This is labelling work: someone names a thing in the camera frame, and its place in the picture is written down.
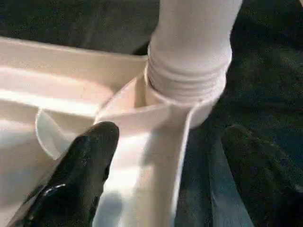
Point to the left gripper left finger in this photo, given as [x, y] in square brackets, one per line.
[78, 177]

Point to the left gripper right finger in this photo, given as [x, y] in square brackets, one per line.
[270, 184]

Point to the white plastic table leg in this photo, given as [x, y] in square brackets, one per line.
[189, 47]

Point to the black mat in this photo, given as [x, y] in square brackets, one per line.
[71, 19]

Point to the white plastic table top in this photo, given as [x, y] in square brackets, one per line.
[59, 78]

